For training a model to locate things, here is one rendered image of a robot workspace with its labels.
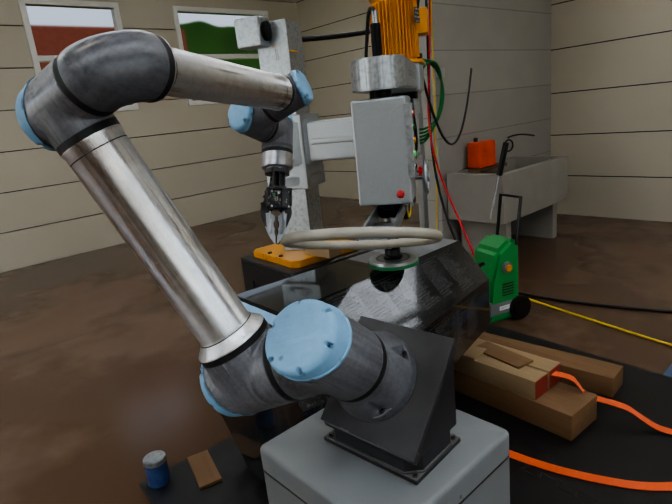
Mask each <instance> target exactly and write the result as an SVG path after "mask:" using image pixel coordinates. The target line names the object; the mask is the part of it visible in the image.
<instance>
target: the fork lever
mask: <svg viewBox="0 0 672 504"><path fill-rule="evenodd" d="M408 205H409V203H407V204H401V206H400V208H399V210H398V213H397V215H396V217H395V219H394V221H393V222H376V221H377V220H378V218H379V213H378V207H377V205H374V206H375V208H374V209H373V211H372V212H371V214H370V216H369V217H368V219H367V220H366V222H365V223H364V225H363V226H362V227H378V226H392V227H400V226H401V223H402V221H403V218H404V215H405V213H406V211H407V210H408ZM385 239H387V240H390V239H396V238H356V241H361V240H385ZM378 249H392V248H369V249H357V251H358V250H378Z"/></svg>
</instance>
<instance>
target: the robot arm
mask: <svg viewBox="0 0 672 504"><path fill-rule="evenodd" d="M166 96H171V97H178V98H186V99H194V100H202V101H209V102H217V103H225V104H231V105H230V108H229V111H228V122H229V125H230V126H231V128H232V129H234V130H235V131H237V132H238V133H240V134H244V135H246V136H248V137H251V138H253V139H255V140H258V141H260V142H262V154H261V168H262V169H263V170H264V171H265V175H266V176H268V177H270V182H269V187H267V188H266V190H265V191H264V193H265V195H264V196H263V198H264V201H263V202H261V203H260V204H261V209H260V216H261V219H262V221H263V224H264V226H265V228H266V231H267V233H268V235H269V237H270V239H271V240H272V241H273V243H274V244H278V243H279V241H280V240H281V239H282V237H283V235H284V233H285V230H286V228H287V225H288V223H289V221H290V218H291V215H292V210H291V207H292V188H287V187H286V186H285V185H286V180H285V177H287V176H289V175H290V171H291V170H292V169H293V162H294V161H295V159H293V158H292V157H293V127H294V125H293V118H292V115H291V114H293V113H294V112H296V111H298V110H299V109H301V108H303V107H304V106H307V105H308V104H309V103H310V102H312V100H313V92H312V89H311V87H310V84H309V82H308V81H307V79H306V77H305V76H304V75H303V74H302V73H301V72H300V71H299V70H293V71H290V73H288V74H287V75H283V74H279V73H276V74H274V73H271V72H267V71H263V70H259V69H255V68H251V67H247V66H243V65H239V64H235V63H231V62H227V61H223V60H219V59H215V58H211V57H207V56H203V55H200V54H196V53H192V52H188V51H184V50H180V49H176V48H172V47H170V45H169V43H168V42H167V41H166V40H165V39H164V38H163V37H161V36H159V35H157V34H155V33H151V32H147V31H143V30H117V31H110V32H105V33H100V34H96V35H93V36H89V37H86V38H84V39H81V40H79V41H76V42H75V43H73V44H71V45H69V46H67V47H66V48H65V49H64V50H63V51H61V52H60V54H59V55H58V56H57V57H56V58H55V59H53V60H52V61H51V62H50V63H49V64H48V65H47V66H46V67H45V68H44V69H43V70H41V71H40V72H39V73H38V74H37V75H35V76H33V77H32V78H31V79H30V80H28V82H27V83H26V84H25V86H24V88H23V89H22V90H21V91H20V92H19V94H18V96H17V98H16V103H15V112H16V117H17V120H18V122H19V124H20V126H21V128H22V130H23V131H24V133H25V134H26V135H27V136H28V137H29V138H30V139H31V140H32V141H33V142H34V143H35V144H37V145H42V147H43V148H44V149H47V150H50V151H57V153H58V154H59V155H60V157H61V158H62V159H64V160H65V161H66V162H67V163H68V165H69V166H70V167H71V169H72V170H73V172H74V173H75V174H76V176H77V177H78V178H79V180H80V181H81V182H82V184H83V185H84V186H85V188H86V189H87V191H88V192H89V193H90V195H91V196H92V197H93V199H94V200H95V201H96V203H97V204H98V206H99V207H100V208H101V210H102V211H103V212H104V214H105V215H106V216H107V218H108V219H109V220H110V222H111V223H112V225H113V226H114V227H115V229H116V230H117V231H118V233H119V234H120V235H121V237H122V238H123V239H124V241H125V242H126V244H127V245H128V246H129V248H130V249H131V250H132V252H133V253H134V254H135V256H136V257H137V258H138V260H139V261H140V263H141V264H142V265H143V267H144V268H145V269H146V271H147V272H148V273H149V275H150V276H151V278H152V279H153V280H154V282H155V283H156V284H157V286H158V287H159V288H160V290H161V291H162V292H163V294H164V295H165V297H166V298H167V299H168V301H169V302H170V303H171V305H172V306H173V307H174V309H175V310H176V312H177V313H178V314H179V316H180V317H181V318H182V320H183V321H184V322H185V324H186V325H187V327H188V328H189V329H190V331H191V332H192V333H193V335H194V336H195V338H196V339H197V340H198V342H199V343H200V345H201V347H200V352H199V357H198V359H199V361H200V362H201V368H200V370H201V374H200V376H199V378H200V385H201V389H202V392H203V394H204V396H205V398H206V400H207V401H208V403H209V404H210V405H212V406H213V408H214V409H215V410H216V411H218V412H219V413H221V414H223V415H226V416H230V417H239V416H249V415H254V414H256V413H258V412H261V411H265V410H268V409H272V408H275V407H279V406H282V405H286V404H289V403H293V402H296V401H299V400H303V399H307V398H310V397H313V396H317V395H322V394H326V395H329V396H331V397H333V398H336V399H337V400H338V402H339V403H340V405H341V406H342V408H343V409H344V410H345V411H346V412H347V413H348V414H350V415H351V416H353V417H355V418H357V419H359V420H362V421H365V422H380V421H384V420H387V419H389V418H391V417H392V416H394V415H395V414H397V413H398V412H399V411H400V410H401V409H402V408H403V407H404V406H405V404H406V403H407V402H408V400H409V398H410V396H411V394H412V392H413V389H414V386H415V382H416V374H417V369H416V362H415V358H414V355H413V353H412V351H411V349H410V348H409V346H408V345H407V344H406V343H405V342H404V341H403V340H402V339H400V338H399V337H397V336H396V335H394V334H392V333H389V332H385V331H370V330H369V329H367V328H366V327H364V326H363V325H361V324H360V323H358V322H356V321H355V320H353V319H352V318H350V317H349V316H347V315H346V314H344V313H343V312H342V311H340V310H339V309H338V308H336V307H334V306H332V305H330V304H327V303H324V302H322V301H319V300H316V299H303V300H301V301H296V302H294V303H292V304H290V305H288V306H287V307H285V308H284V309H283V310H282V311H281V312H280V313H279V314H278V315H277V316H276V317H275V319H274V320H273V322H272V323H273V326H272V328H271V327H270V326H269V324H268V322H267V321H266V320H265V318H264V317H263V315H262V314H260V313H254V312H249V311H247V309H246V308H245V307H244V305H243V304H242V302H241V301H240V299H239V298H238V296H237V295H236V293H235V292H234V291H233V289H232V288H231V286H230V285H229V283H228V282H227V280H226V279H225V278H224V276H223V275H222V273H221V272H220V270H219V269H218V267H217V266H216V264H215V263H214V262H213V260H212V259H211V257H210V256H209V254H208V253H207V251H206V250H205V249H204V247H203V246H202V244H201V243H200V241H199V240H198V238H197V237H196V235H195V234H194V233H193V231H192V230H191V228H190V227H189V225H188V224H187V222H186V221H185V219H184V218H183V217H182V215H181V214H180V212H179V211H178V209H177V208H176V206H175V205H174V204H173V202H172V201H171V199H170V198H169V196H168V195H167V193H166V192H165V190H164V189H163V188H162V186H161V185H160V183H159V182H158V180H157V179H156V177H155V176H154V175H153V173H152V172H151V170H150V169H149V167H148V166H147V164H146V163H145V161H144V160H143V159H142V157H141V156H140V154H139V153H138V151H137V150H136V148H135V147H134V146H133V144H132V143H131V141H130V140H129V138H128V137H127V135H126V134H125V132H124V131H123V130H122V125H121V124H120V123H119V121H118V120H117V118H116V116H115V115H114V114H113V113H114V112H115V111H117V110H118V109H119V108H121V107H124V106H127V105H130V104H134V103H139V102H148V103H155V102H159V101H161V100H162V99H164V98H165V97H166ZM269 210H270V211H269ZM272 211H279V212H280V213H282V214H280V215H279V216H278V217H277V223H278V228H277V236H275V233H274V232H275V227H274V222H275V216H274V215H273V214H271V212H272ZM282 211H283V212H282ZM377 335H378V336H377Z"/></svg>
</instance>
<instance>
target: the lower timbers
mask: <svg viewBox="0 0 672 504"><path fill-rule="evenodd" d="M478 338H479V339H483V340H486V341H490V342H493V343H496V344H500V345H503V346H507V347H510V348H513V349H517V350H520V351H523V352H527V353H530V354H534V355H537V356H540V357H544V358H547V359H550V360H554V361H557V362H560V363H561V366H560V372H563V373H567V374H570V375H572V376H574V377H575V378H576V380H577V381H578V382H579V384H580V385H581V387H582V388H583V389H584V393H583V392H582V391H581V389H579V387H578V386H577V385H576V384H575V383H574V382H573V381H571V380H568V379H566V378H562V377H560V381H559V382H557V383H556V384H555V385H554V386H553V387H551V388H550V389H547V392H545V393H544V394H543V395H542V396H540V397H539V398H538V399H537V400H532V399H529V398H527V397H524V396H522V395H519V394H516V393H514V392H511V391H509V390H506V389H503V388H501V387H498V386H495V385H493V384H490V383H488V382H485V381H482V380H480V379H477V378H475V377H472V376H469V375H467V374H464V373H462V372H459V371H456V370H454V385H455V391H458V392H460V393H462V394H464V395H467V396H469V397H471V398H474V399H476V400H478V401H480V402H483V403H485V404H487V405H490V406H492V407H494V408H496V409H499V410H501V411H503V412H506V413H508V414H510V415H512V416H515V417H517V418H519V419H522V420H524V421H526V422H528V423H531V424H533V425H535V426H538V427H540V428H542V429H544V430H547V431H549V432H551V433H554V434H556V435H558V436H560V437H563V438H565V439H567V440H569V441H572V440H573V439H574V438H576V437H577V436H578V435H579V434H580V433H581V432H582V431H583V430H584V429H586V428H587V427H588V426H589V425H590V424H591V423H592V422H593V421H594V420H596V419H597V401H596V400H597V395H596V394H594V393H598V394H601V395H605V396H608V397H612V398H613V396H614V395H615V394H616V392H617V391H618V390H619V388H620V387H621V386H622V384H623V366H622V365H618V364H614V363H610V362H605V361H601V360H597V359H593V358H589V357H585V356H581V355H576V354H572V353H568V352H564V351H560V350H556V349H552V348H548V347H543V346H539V345H535V344H531V343H527V342H523V341H519V340H514V339H510V338H506V337H502V336H498V335H494V334H490V333H486V332H483V333H482V334H481V335H480V336H479V337H478ZM585 390H587V391H585ZM588 391H591V392H594V393H591V392H588Z"/></svg>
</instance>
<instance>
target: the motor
mask: <svg viewBox="0 0 672 504"><path fill-rule="evenodd" d="M369 2H371V5H369V7H370V6H373V7H374V8H375V10H377V11H378V23H380V26H381V40H382V53H383V55H394V54H401V55H404V56H405V57H407V58H408V59H409V60H411V61H412V62H413V63H417V62H418V63H420V64H421V65H426V63H425V61H424V60H423V59H422V58H420V54H419V36H427V35H429V19H428V9H427V7H417V1H416V0H369ZM369 7H368V8H369Z"/></svg>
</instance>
